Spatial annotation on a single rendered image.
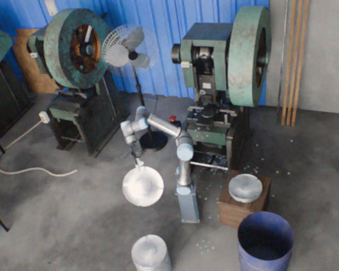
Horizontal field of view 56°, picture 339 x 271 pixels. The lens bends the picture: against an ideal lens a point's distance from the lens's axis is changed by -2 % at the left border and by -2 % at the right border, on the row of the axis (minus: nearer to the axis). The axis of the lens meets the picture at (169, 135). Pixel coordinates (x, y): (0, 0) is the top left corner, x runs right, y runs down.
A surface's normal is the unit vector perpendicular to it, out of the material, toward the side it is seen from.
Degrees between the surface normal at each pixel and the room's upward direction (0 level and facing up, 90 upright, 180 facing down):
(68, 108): 0
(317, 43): 90
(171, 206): 0
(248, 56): 61
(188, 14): 90
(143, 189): 56
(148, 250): 0
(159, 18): 90
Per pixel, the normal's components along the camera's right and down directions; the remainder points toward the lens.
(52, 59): -0.43, 0.45
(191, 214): -0.12, 0.66
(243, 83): -0.37, 0.63
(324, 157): -0.15, -0.75
